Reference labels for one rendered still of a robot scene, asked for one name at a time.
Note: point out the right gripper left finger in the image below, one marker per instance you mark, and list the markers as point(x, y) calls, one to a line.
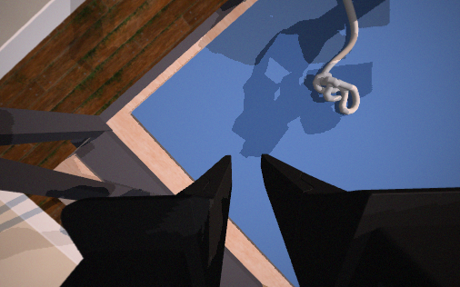
point(195, 223)

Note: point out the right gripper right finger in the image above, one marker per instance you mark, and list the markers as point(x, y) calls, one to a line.
point(326, 228)

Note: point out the blue work mat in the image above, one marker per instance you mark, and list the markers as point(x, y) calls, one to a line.
point(250, 92)

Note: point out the white rope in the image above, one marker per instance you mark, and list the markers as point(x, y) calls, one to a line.
point(334, 85)

